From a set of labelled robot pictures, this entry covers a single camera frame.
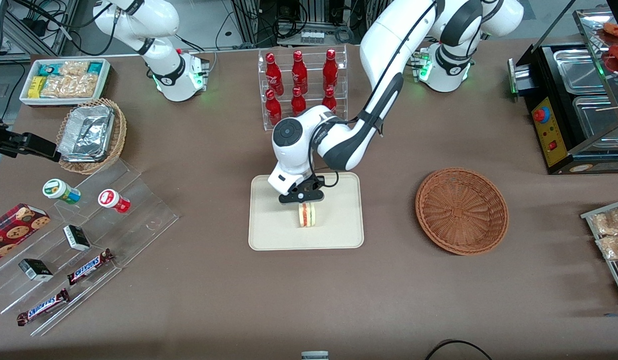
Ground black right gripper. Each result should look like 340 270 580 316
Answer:
0 127 61 163

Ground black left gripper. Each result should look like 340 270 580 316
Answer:
280 176 325 206

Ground layered sandwich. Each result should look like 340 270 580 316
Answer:
297 202 318 229

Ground cream rectangular serving tray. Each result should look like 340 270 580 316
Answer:
248 172 365 251

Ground small light wicker basket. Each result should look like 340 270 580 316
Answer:
55 98 127 175

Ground round brown wicker basket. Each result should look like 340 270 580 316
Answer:
415 167 510 256

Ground green sunflower lid cup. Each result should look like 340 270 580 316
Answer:
42 178 81 205

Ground aluminium foil container stack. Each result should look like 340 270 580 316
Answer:
56 104 115 163

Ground white plastic snack bin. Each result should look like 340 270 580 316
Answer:
19 58 112 108

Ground beige rice cracker bag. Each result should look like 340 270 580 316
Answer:
40 74 99 99
59 60 89 77

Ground red lid yogurt cup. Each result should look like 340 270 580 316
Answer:
98 188 131 214

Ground red tartan cookie box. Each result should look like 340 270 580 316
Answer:
0 203 51 267

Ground small black carton box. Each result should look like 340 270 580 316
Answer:
18 258 54 282
63 224 91 252

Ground clear acrylic bottle rack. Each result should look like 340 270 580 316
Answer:
258 44 348 132

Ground Snickers chocolate bar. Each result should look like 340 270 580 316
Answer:
16 288 71 327
66 248 115 286

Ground clear acrylic stepped display stand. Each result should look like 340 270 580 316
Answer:
0 159 180 337

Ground black food warmer appliance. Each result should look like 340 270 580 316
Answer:
507 0 618 176

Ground stainless steel food pan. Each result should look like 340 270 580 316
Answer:
554 49 608 95
573 95 618 151

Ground clear bag of crackers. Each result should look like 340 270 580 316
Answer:
590 207 618 236
596 234 618 262

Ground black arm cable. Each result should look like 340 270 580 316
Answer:
309 0 439 188

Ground black table cable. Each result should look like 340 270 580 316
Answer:
425 339 494 360

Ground white wire snack tray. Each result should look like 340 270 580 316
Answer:
581 199 618 306

